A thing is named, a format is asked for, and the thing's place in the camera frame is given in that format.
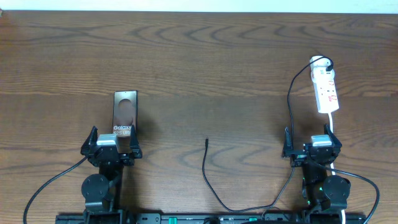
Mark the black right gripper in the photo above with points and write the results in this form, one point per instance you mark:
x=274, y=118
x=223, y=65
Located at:
x=299, y=158

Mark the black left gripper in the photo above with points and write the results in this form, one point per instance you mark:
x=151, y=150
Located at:
x=125, y=162

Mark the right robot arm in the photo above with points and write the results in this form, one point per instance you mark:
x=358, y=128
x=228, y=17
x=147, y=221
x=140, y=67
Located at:
x=326, y=194

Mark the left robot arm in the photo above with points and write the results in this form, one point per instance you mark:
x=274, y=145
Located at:
x=102, y=191

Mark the white USB charger adapter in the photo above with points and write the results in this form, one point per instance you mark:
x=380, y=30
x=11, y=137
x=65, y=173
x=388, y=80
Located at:
x=322, y=66

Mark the white power strip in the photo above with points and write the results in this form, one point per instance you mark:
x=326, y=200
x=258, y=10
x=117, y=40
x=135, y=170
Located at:
x=325, y=90

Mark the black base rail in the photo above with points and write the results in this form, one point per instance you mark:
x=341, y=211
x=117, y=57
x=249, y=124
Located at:
x=156, y=218

